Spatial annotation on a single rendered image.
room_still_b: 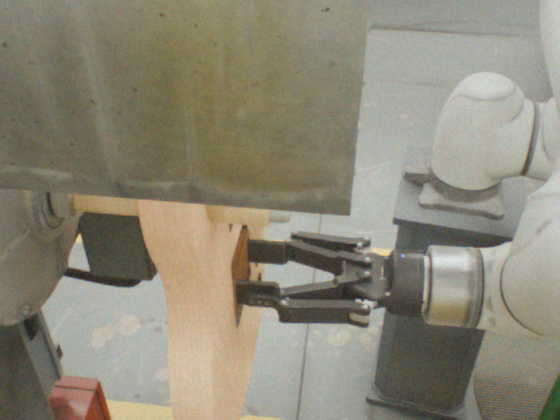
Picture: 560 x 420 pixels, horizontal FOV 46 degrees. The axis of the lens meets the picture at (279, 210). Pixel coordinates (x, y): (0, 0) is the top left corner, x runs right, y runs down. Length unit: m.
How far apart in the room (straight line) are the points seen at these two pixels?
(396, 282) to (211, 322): 0.21
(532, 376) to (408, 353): 0.48
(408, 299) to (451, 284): 0.05
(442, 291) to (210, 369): 0.26
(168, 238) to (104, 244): 0.43
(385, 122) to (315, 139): 2.66
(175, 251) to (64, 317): 1.70
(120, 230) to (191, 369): 0.34
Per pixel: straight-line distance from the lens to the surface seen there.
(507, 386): 2.09
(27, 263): 0.65
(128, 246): 0.97
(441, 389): 1.90
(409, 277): 0.74
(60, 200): 0.64
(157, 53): 0.35
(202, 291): 0.62
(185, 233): 0.55
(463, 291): 0.74
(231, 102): 0.36
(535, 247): 0.61
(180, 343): 0.66
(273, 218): 0.60
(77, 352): 2.15
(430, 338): 1.73
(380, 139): 2.91
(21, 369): 1.04
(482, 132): 1.38
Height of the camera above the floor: 1.65
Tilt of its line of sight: 41 degrees down
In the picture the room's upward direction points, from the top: straight up
